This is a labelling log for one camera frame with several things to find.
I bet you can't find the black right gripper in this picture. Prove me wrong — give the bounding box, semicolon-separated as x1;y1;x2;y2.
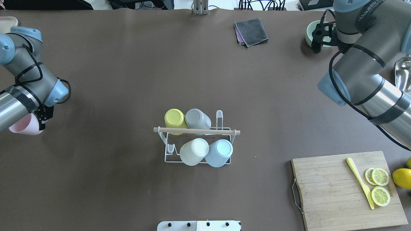
311;21;345;54

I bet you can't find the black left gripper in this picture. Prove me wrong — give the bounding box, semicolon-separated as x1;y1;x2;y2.
32;104;54;131

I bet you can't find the pink plastic cup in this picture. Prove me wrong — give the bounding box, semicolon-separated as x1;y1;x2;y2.
9;114;42;135

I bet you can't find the green plastic cup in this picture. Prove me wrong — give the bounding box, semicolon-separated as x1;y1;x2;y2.
321;22;335;38

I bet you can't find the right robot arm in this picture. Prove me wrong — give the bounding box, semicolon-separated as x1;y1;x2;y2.
311;0;410;150

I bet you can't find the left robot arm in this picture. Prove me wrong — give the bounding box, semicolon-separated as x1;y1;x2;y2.
0;26;72;132

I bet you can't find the yellow plastic cup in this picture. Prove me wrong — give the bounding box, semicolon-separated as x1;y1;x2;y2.
164;108;188;129

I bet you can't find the grey plastic cup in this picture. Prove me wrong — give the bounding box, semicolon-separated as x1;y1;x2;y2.
185;108;211;130

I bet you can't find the white plastic cup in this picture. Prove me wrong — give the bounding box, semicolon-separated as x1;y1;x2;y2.
179;138;209;166

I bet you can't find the light blue plastic cup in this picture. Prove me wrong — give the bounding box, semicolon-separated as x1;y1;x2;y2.
205;139;233;167

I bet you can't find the green bowl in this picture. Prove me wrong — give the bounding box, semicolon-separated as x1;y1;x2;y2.
305;20;331;49

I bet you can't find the grey folded cloth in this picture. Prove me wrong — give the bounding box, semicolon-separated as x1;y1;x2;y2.
234;18;269;48

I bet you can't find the metal scoop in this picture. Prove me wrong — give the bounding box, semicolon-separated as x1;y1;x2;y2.
394;54;411;92

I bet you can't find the purple cloth under grey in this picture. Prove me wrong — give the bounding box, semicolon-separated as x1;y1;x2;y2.
234;26;245;46

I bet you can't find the beige plastic tray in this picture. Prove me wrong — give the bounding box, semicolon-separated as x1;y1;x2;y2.
0;16;19;34

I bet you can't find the lemon slice hidden behind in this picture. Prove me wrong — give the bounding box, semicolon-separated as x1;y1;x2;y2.
364;168;377;186

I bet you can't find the lemon slice upper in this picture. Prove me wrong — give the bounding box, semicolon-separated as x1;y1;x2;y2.
371;168;389;186

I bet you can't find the lemon slice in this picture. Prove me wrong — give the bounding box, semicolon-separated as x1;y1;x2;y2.
371;168;389;186
371;186;390;207

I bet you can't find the whole yellow lemon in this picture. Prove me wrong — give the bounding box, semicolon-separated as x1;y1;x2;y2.
392;168;411;190

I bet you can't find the yellow plastic knife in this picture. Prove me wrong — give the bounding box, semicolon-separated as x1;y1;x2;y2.
345;157;375;210

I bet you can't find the wooden cutting board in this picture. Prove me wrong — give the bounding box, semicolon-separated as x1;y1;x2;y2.
292;151;408;231

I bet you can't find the lemon slice lower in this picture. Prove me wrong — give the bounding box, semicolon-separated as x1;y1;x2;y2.
371;186;390;207

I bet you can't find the white wire cup rack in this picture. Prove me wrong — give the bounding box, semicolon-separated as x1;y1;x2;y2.
153;110;240;165

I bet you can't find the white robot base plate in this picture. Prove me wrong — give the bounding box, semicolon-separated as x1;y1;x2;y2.
157;220;242;231

